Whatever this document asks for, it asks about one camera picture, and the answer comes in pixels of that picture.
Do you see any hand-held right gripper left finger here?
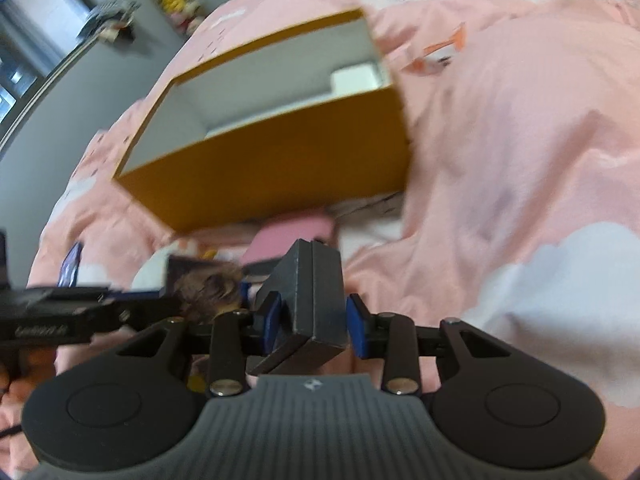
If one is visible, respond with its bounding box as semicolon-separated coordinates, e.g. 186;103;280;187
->
116;291;285;398

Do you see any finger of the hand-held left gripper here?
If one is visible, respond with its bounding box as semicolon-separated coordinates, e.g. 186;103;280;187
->
117;307;190;334
102;286;170;308

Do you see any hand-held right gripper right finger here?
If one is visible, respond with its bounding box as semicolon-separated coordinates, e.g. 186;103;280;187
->
346;293;507;397

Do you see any dark grey box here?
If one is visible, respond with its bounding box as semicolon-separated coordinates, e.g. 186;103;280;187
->
247;239;348;377

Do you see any printed picture card box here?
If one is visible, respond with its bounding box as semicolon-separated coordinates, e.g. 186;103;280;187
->
165;255;251;324

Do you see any pink pouch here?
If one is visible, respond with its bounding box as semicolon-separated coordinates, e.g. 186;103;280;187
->
240;212;337;269

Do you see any white cardboard box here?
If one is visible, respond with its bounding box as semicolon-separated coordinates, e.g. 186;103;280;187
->
112;7;414;235

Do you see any blue flat object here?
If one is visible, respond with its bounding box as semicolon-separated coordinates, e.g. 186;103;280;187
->
57;242;85;289

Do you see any pink printed blanket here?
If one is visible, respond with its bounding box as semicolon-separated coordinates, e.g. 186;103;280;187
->
25;0;640;413

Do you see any white flat box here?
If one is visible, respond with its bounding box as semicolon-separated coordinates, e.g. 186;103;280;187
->
329;62;389;97

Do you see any window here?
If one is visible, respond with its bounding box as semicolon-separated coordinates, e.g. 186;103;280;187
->
0;0;96;128

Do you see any dark blurred object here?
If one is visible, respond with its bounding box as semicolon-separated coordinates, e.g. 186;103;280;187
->
77;0;142;45

